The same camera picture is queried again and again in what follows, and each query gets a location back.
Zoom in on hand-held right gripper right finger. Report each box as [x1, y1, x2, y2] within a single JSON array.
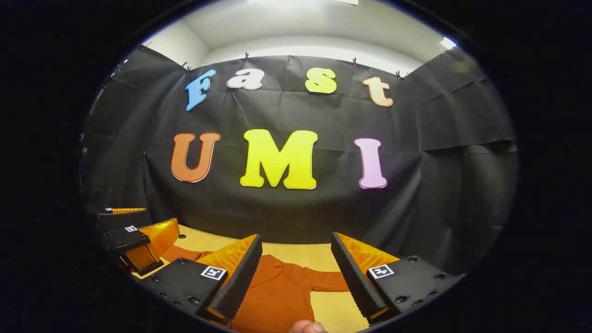
[[331, 232, 465, 324]]

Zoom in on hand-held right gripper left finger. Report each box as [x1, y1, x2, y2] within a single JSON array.
[[139, 234, 263, 324]]

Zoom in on orange jacket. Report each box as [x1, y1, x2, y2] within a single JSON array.
[[162, 245, 352, 333]]

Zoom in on black backdrop cloth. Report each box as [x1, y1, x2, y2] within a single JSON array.
[[81, 44, 518, 278]]

